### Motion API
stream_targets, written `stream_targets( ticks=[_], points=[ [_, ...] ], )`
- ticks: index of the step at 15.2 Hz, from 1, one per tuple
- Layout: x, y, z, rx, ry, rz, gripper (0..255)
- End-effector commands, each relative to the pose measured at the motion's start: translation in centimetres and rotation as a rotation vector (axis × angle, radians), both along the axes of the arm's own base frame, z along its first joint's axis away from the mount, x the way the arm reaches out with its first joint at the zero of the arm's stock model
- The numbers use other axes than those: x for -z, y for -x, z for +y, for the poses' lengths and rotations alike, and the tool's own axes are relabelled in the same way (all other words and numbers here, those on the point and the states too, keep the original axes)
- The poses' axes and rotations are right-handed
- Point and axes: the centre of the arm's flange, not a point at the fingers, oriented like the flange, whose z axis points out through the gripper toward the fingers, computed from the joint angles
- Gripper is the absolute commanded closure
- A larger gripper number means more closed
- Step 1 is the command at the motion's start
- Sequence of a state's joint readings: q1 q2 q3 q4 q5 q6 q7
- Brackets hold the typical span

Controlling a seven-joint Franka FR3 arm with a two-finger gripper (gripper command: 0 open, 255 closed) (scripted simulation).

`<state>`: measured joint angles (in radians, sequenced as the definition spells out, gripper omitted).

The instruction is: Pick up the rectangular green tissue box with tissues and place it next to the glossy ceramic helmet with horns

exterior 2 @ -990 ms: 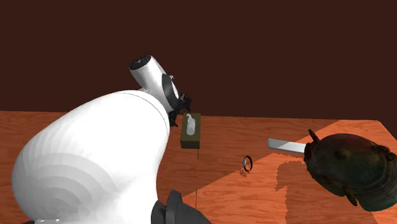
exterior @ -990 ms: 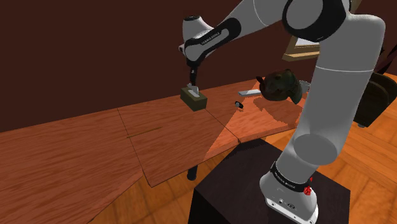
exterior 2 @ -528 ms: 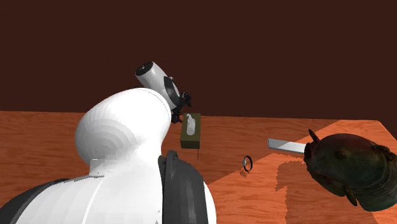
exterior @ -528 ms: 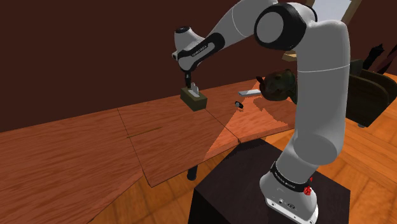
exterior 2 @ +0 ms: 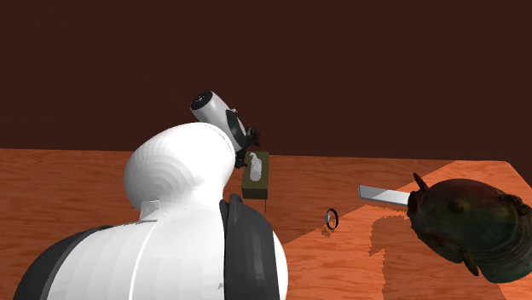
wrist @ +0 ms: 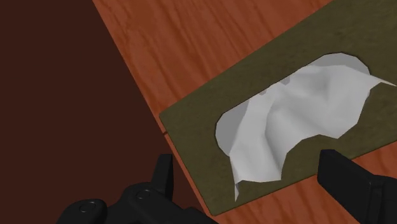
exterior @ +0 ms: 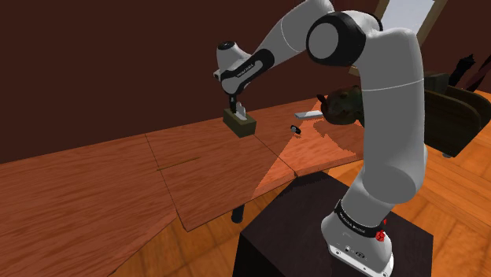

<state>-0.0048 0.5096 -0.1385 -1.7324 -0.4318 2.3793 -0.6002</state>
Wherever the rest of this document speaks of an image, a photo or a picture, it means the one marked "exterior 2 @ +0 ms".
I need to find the olive green tissue box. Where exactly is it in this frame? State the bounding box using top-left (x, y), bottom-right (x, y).
top-left (241, 151), bottom-right (270, 200)

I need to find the flat grey rectangular slab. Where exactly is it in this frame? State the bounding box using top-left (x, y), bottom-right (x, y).
top-left (358, 185), bottom-right (411, 207)

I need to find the dark green horned helmet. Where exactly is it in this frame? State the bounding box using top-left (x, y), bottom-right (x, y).
top-left (406, 172), bottom-right (532, 285)

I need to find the small black ring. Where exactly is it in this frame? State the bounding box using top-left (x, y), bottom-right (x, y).
top-left (325, 208), bottom-right (340, 231)

